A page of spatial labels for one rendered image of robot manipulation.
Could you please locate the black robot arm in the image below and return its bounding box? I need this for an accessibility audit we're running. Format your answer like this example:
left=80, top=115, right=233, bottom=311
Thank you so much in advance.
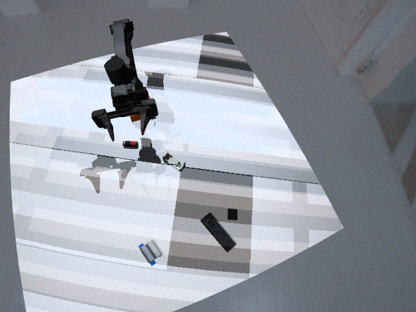
left=104, top=19, right=149, bottom=107

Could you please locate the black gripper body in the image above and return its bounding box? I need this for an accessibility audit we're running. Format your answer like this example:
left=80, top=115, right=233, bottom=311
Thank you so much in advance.
left=92, top=96, right=158, bottom=128

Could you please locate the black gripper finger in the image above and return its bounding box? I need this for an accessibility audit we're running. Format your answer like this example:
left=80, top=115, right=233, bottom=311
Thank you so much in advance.
left=97, top=115, right=114, bottom=142
left=140, top=106, right=153, bottom=136

